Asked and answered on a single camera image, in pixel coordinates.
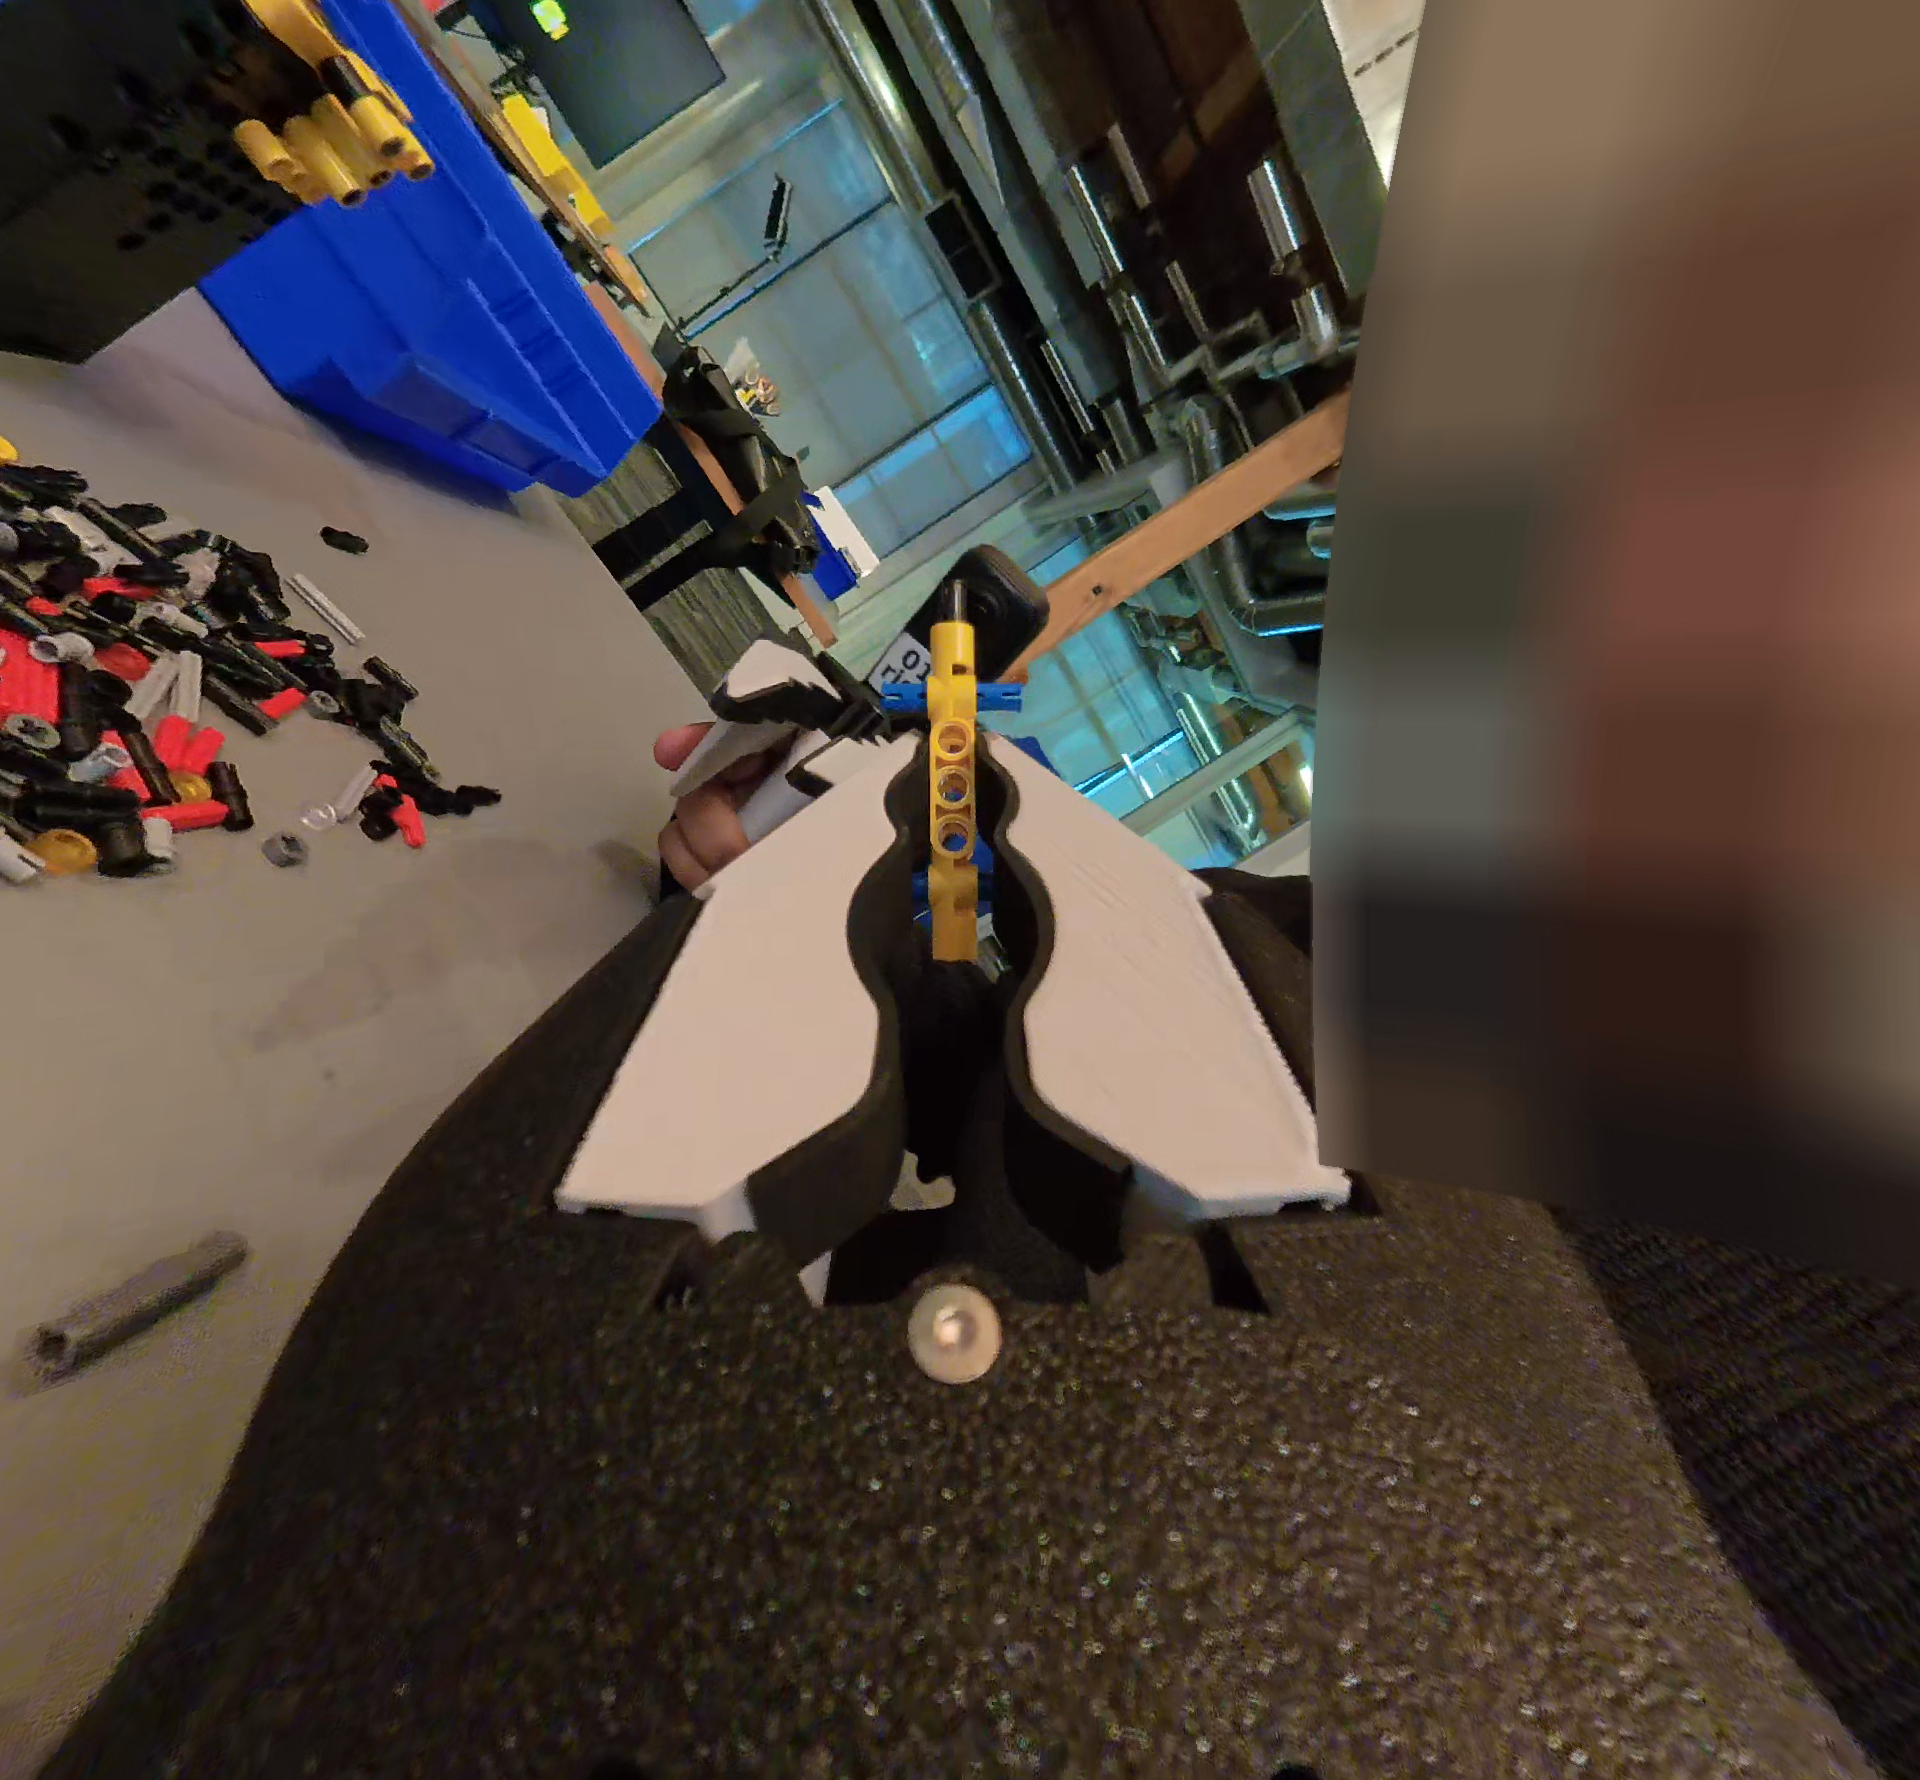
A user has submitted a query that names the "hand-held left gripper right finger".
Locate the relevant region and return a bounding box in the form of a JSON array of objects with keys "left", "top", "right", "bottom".
[{"left": 989, "top": 743, "right": 1357, "bottom": 1230}]

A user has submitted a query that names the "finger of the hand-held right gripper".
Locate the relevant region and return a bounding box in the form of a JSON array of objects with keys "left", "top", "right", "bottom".
[
  {"left": 715, "top": 638, "right": 890, "bottom": 722},
  {"left": 674, "top": 725, "right": 890, "bottom": 804}
]

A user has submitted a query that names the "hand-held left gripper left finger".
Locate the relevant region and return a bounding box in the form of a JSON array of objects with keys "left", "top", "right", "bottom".
[{"left": 556, "top": 749, "right": 921, "bottom": 1249}]

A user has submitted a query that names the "yellow brick assembly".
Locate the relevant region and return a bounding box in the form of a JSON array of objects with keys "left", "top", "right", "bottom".
[{"left": 883, "top": 622, "right": 1039, "bottom": 966}]

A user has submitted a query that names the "pile of black red pins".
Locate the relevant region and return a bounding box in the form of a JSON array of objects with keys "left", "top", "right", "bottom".
[{"left": 0, "top": 436, "right": 504, "bottom": 891}]

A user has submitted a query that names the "person's right hand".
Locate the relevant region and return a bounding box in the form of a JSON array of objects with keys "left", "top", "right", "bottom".
[{"left": 650, "top": 719, "right": 778, "bottom": 898}]

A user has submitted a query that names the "blue storage bin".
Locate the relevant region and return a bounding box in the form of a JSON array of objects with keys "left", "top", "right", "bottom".
[{"left": 0, "top": 0, "right": 668, "bottom": 501}]

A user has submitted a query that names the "yellow storage box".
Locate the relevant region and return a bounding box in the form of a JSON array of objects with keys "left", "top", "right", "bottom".
[{"left": 500, "top": 92, "right": 613, "bottom": 236}]

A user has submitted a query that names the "grey tube connector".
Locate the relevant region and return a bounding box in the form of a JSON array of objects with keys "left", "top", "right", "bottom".
[{"left": 27, "top": 1227, "right": 251, "bottom": 1384}]

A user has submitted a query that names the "black block with yellow beams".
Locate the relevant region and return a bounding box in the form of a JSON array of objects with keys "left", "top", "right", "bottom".
[{"left": 0, "top": 0, "right": 439, "bottom": 366}]

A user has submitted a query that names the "wooden post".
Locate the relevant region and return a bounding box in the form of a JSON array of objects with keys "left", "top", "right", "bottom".
[{"left": 1036, "top": 392, "right": 1355, "bottom": 664}]

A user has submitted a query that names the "black stand frame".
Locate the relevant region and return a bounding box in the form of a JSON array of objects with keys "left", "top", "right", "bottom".
[{"left": 656, "top": 324, "right": 841, "bottom": 612}]

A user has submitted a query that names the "silver ventilation duct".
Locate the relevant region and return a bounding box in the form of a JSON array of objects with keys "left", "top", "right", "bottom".
[{"left": 736, "top": 0, "right": 1444, "bottom": 642}]

